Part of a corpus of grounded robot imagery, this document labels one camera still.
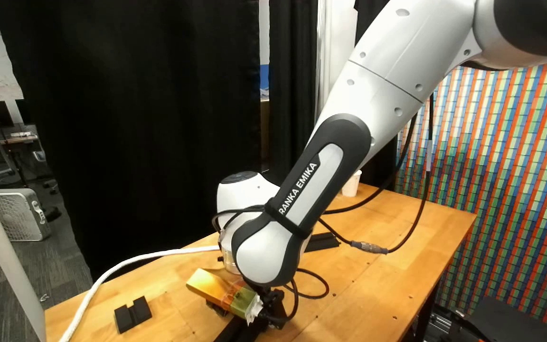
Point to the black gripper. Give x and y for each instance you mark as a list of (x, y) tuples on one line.
[(272, 311)]

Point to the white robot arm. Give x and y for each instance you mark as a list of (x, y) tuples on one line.
[(395, 64)]

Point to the flat black pad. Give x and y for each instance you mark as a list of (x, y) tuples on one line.
[(317, 241)]

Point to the white paper cup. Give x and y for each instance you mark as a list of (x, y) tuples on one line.
[(351, 184)]

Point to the small black pad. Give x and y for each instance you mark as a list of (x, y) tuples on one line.
[(131, 315)]

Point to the black curtain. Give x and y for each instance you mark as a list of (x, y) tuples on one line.
[(140, 106)]

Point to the grey computer box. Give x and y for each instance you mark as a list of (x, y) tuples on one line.
[(21, 214)]

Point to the colourful patterned panel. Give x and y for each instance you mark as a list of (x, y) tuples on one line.
[(482, 148)]

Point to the gold wrist camera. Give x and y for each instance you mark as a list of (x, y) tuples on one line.
[(226, 290)]

